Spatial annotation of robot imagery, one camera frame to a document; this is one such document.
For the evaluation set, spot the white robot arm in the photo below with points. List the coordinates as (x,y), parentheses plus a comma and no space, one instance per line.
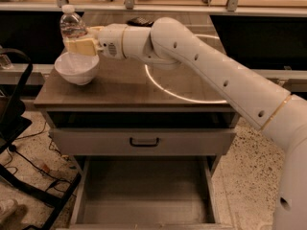
(280,115)

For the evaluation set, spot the grey drawer cabinet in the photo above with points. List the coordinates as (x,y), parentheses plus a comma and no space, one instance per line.
(129,94)

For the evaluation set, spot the white ceramic bowl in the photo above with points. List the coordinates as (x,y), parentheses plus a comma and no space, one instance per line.
(77,69)

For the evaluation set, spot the upper grey drawer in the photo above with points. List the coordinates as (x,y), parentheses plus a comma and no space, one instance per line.
(116,141)

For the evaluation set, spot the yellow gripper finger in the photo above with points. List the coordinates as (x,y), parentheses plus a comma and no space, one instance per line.
(83,46)
(95,30)

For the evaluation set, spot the black drawer handle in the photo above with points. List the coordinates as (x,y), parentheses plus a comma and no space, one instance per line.
(144,143)

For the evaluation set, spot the metal rail frame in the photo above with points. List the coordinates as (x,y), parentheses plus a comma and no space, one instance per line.
(238,7)

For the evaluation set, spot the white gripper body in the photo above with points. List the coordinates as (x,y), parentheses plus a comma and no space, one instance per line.
(109,41)

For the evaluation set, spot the black chair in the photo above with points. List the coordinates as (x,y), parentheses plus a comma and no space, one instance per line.
(12,124)

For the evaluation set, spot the clear plastic water bottle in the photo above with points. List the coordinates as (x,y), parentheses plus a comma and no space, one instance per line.
(71,24)

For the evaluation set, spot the black calculator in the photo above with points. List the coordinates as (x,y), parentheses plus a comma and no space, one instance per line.
(140,22)

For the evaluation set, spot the open bottom drawer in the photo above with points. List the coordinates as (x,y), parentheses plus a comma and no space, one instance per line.
(146,193)

